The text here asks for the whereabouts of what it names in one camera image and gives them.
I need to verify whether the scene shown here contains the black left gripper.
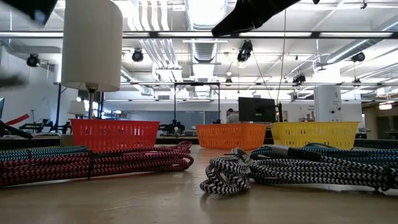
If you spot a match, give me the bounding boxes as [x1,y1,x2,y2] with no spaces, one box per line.
[0,0,58,27]

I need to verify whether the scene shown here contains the red plastic basket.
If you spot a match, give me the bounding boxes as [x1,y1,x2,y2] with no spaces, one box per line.
[70,118,161,152]

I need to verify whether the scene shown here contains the person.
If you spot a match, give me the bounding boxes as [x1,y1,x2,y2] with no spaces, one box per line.
[226,108,240,124]

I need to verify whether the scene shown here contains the black computer monitor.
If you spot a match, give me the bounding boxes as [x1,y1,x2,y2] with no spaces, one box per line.
[238,96,278,123]

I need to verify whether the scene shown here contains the small white background lamp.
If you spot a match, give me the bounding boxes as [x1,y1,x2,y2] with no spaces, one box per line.
[67,100,86,119]

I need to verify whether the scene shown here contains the thin hanging cable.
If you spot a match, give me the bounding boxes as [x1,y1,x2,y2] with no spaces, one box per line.
[275,8,287,103]

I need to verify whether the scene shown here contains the red black braided cable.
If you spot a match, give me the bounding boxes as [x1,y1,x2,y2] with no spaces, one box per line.
[0,141,195,188]

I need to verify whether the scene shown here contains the yellow plastic basket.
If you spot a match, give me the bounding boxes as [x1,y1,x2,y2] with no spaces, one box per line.
[269,121,360,151]

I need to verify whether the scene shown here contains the black ceiling spotlight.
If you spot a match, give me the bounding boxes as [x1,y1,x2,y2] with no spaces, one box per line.
[26,53,41,68]
[131,48,144,63]
[292,73,307,85]
[236,40,254,63]
[351,51,366,63]

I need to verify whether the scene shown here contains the black white braided cable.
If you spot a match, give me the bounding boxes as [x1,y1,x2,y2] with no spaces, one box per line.
[200,147,253,196]
[248,157,398,192]

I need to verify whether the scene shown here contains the blue black braided cable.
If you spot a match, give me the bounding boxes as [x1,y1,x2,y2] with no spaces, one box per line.
[0,145,91,163]
[250,142,398,166]

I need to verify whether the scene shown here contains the white cylindrical table lamp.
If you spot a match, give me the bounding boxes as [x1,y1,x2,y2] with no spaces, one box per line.
[60,0,124,121]

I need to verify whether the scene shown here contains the red strip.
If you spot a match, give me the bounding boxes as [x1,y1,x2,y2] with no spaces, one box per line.
[4,113,30,126]

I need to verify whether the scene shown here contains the black background rig frame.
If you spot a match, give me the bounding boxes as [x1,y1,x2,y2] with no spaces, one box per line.
[173,82,221,125]

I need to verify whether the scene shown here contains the black table frame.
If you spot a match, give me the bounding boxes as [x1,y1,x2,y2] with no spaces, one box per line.
[0,136,398,150]

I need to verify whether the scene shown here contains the orange plastic basket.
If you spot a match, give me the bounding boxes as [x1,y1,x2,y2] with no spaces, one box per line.
[195,123,268,151]

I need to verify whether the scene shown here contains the white round column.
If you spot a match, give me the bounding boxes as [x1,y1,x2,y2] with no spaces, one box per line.
[313,85,343,123]

